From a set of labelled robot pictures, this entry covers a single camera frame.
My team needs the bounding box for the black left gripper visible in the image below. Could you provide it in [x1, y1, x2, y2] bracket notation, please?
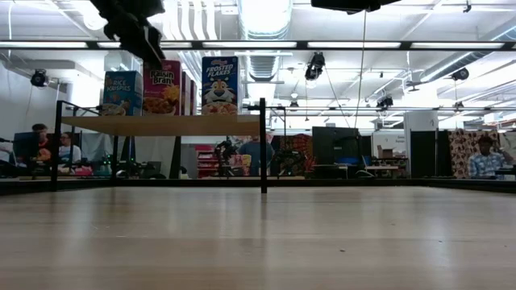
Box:
[90, 0, 166, 70]

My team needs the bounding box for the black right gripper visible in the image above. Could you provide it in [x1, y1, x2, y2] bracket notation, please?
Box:
[310, 0, 402, 15]

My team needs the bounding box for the Rice Krispies cereal box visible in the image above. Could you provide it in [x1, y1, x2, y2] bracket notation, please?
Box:
[102, 70, 144, 117]

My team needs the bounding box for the Frosted Flakes cereal box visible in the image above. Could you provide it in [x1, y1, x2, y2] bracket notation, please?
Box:
[201, 56, 239, 117]

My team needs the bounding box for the wooden shelf board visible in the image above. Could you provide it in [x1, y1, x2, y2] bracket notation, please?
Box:
[60, 115, 261, 137]

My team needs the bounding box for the black shelf leg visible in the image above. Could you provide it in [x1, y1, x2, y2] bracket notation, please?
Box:
[110, 135, 122, 180]
[169, 135, 182, 180]

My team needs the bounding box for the red storage shelving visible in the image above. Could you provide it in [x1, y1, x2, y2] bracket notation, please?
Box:
[196, 144, 221, 179]

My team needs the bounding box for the person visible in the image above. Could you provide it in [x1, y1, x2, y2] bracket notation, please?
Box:
[237, 135, 275, 177]
[31, 123, 53, 170]
[58, 131, 84, 166]
[467, 135, 515, 180]

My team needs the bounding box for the white pillar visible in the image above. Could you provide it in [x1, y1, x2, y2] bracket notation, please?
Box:
[404, 110, 439, 178]

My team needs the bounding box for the background table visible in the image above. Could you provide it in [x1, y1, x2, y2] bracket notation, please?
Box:
[364, 164, 401, 178]

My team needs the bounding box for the black partition panel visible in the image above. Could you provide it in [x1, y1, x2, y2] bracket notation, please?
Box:
[410, 129, 449, 178]

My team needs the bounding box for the black aluminium table frame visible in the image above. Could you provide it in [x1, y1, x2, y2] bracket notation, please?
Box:
[0, 176, 516, 197]

